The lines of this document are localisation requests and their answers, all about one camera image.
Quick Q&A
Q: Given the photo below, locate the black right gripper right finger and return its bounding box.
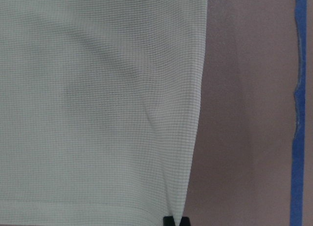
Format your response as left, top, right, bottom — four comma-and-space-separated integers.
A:
179, 217, 189, 226

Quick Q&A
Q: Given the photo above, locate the olive green long-sleeve shirt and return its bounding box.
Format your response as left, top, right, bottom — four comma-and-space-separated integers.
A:
0, 0, 208, 226

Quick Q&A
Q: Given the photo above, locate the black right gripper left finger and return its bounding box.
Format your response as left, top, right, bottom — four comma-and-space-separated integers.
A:
163, 216, 175, 226

